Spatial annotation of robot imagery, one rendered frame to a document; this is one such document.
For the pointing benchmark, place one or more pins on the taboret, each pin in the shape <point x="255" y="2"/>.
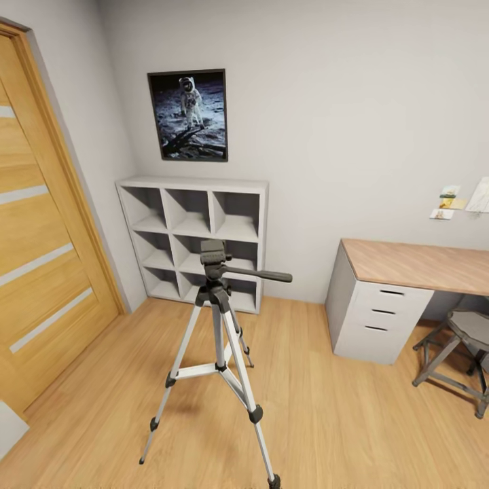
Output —
<point x="474" y="328"/>

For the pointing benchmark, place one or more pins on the desk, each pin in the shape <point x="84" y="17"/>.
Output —
<point x="379" y="290"/>

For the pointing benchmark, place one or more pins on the painting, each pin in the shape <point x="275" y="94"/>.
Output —
<point x="190" y="111"/>

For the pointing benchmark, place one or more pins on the bookcase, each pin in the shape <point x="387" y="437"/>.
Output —
<point x="153" y="261"/>

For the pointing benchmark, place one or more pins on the camera tripod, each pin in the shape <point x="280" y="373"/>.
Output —
<point x="217" y="292"/>

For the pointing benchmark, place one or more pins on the door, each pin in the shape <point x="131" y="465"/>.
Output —
<point x="57" y="289"/>

